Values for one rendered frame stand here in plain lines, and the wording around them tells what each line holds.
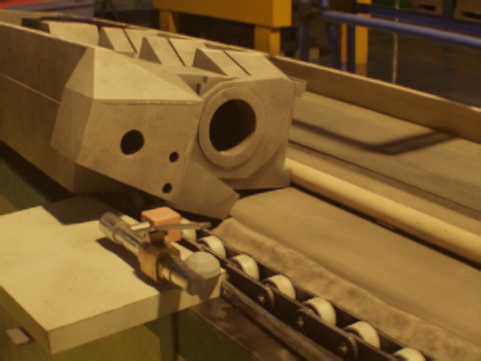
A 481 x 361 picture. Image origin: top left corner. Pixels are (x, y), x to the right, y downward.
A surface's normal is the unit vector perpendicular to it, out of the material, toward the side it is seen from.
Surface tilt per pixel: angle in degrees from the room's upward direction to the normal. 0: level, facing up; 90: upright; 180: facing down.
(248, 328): 0
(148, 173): 90
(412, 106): 90
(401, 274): 0
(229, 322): 0
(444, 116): 90
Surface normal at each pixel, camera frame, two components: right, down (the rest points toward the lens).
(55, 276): 0.01, -0.94
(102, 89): 0.47, -0.60
